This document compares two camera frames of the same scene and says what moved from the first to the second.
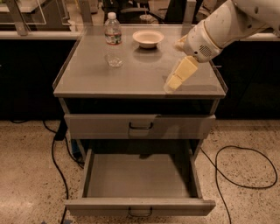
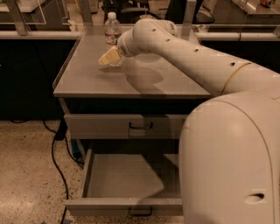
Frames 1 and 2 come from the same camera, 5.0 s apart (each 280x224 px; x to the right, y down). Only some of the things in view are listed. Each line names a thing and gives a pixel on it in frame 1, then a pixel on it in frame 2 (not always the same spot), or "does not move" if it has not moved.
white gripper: [199, 43] to [122, 49]
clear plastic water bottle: [114, 55] does not move
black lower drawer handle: [140, 215] does not move
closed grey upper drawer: [138, 126] does not move
